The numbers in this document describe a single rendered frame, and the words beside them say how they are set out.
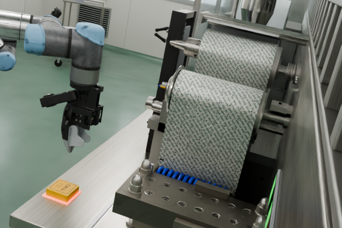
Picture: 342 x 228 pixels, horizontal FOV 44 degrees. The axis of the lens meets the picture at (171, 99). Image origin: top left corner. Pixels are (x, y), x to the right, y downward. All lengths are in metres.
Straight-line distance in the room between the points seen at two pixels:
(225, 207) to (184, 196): 0.11
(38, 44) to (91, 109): 0.21
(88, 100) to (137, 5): 6.05
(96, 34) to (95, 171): 0.53
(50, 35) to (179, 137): 0.44
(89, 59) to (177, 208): 0.43
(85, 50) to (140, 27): 6.08
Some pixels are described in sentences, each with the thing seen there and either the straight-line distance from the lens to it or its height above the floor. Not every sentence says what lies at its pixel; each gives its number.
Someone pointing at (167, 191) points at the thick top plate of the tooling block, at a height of 1.03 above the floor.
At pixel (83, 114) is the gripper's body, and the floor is 1.18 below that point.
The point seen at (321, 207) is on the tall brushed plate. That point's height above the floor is 1.44.
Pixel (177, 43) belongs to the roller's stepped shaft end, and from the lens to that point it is 1.44.
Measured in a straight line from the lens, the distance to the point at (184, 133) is 1.17.
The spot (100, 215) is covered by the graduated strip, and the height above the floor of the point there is 0.90.
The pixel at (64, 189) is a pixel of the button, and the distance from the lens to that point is 1.27.
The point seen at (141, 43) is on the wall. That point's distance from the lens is 7.16.
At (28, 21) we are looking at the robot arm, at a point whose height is 1.37.
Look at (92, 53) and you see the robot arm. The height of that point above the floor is 1.34.
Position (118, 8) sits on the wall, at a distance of 7.27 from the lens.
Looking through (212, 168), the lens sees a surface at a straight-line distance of 1.19.
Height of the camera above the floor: 1.59
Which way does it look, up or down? 18 degrees down
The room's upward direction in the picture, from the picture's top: 11 degrees clockwise
